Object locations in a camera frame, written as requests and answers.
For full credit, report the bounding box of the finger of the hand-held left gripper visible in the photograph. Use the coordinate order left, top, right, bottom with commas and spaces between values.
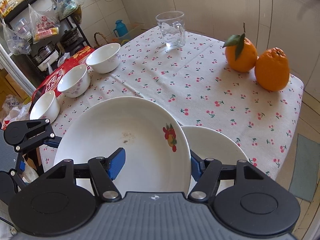
22, 119, 63, 147

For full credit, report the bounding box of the orange with green leaf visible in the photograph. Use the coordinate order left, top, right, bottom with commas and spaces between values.
223, 22, 258, 72

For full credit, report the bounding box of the clear plastic bag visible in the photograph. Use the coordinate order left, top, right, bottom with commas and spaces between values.
50, 0, 84, 20

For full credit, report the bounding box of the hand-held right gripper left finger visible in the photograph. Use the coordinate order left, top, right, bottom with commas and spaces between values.
46, 147, 126, 202

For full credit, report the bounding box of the teal thermos jug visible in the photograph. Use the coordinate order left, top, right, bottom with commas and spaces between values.
113, 19, 129, 39

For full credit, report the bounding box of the plastic bag with red print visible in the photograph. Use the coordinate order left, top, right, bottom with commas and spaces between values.
28, 4, 61, 43

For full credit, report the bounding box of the clear plastic storage bin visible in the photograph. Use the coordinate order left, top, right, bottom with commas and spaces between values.
111, 22, 146, 46

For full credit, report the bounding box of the white crumpled plastic bag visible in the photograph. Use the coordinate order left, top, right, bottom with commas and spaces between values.
1, 95, 32, 128

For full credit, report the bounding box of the white floral bowl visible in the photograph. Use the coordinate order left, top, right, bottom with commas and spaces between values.
29, 90, 61, 121
57, 64, 91, 98
86, 42, 121, 74

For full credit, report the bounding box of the white plate with fruit print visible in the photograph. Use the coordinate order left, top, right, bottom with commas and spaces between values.
180, 126, 250, 183
53, 96, 192, 198

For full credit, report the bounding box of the green floor mat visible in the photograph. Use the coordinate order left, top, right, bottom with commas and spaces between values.
289, 134, 315, 203

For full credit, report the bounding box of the black cooking pot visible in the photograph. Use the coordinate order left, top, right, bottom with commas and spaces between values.
60, 29, 80, 47

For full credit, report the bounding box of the bumpy orange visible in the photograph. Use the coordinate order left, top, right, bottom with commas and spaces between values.
254, 47, 290, 91

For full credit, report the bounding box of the black storage rack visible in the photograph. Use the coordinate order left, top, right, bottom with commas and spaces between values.
0, 0, 92, 67

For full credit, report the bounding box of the red printed carton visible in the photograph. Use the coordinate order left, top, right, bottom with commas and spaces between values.
30, 45, 95, 112

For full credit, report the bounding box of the wicker basket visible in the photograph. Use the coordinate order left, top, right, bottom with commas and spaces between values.
94, 32, 107, 47

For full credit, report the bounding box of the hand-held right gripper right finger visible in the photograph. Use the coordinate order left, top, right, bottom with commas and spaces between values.
187, 149, 264, 202

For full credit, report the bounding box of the cherry print tablecloth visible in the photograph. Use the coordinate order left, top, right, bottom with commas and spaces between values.
37, 26, 304, 180

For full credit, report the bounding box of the plastic bag with blue print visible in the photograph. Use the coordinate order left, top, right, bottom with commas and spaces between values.
2, 20, 32, 55

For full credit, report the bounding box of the glass mug with water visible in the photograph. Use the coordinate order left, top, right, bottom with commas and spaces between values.
155, 11, 186, 49

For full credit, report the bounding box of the metal steamer pot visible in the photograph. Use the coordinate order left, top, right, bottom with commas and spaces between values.
32, 42, 60, 66

